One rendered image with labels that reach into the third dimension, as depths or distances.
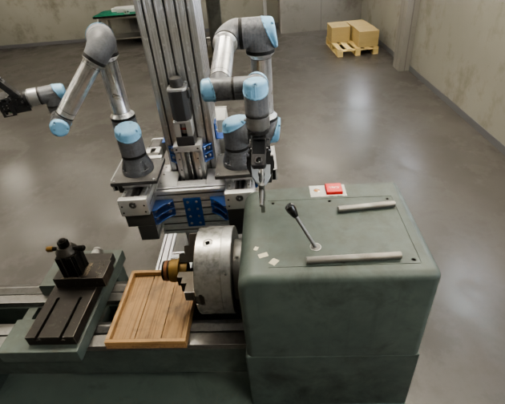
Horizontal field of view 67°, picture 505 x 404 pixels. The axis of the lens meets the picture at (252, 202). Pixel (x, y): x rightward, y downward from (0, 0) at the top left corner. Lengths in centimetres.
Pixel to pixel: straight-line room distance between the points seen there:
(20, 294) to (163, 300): 68
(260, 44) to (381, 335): 114
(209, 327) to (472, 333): 175
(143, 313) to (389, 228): 99
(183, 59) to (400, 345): 144
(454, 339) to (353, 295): 156
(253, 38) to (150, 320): 116
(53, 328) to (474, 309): 241
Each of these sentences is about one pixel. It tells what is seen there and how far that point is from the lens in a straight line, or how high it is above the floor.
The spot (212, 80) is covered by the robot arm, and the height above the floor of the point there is 170.
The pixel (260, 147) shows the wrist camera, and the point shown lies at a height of 152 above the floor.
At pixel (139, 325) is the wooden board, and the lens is 161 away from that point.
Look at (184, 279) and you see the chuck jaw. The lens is 140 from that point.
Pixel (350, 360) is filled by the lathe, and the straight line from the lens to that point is 149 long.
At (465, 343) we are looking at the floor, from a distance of 273.
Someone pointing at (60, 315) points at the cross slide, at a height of 97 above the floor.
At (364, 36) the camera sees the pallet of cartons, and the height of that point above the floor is 32.
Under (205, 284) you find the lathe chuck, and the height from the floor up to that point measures 115.
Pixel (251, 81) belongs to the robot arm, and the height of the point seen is 172.
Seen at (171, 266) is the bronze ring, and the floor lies 112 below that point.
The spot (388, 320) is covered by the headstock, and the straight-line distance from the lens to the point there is 133.
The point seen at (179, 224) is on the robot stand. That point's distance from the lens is 204.
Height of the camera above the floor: 209
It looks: 35 degrees down
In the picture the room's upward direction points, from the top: 5 degrees counter-clockwise
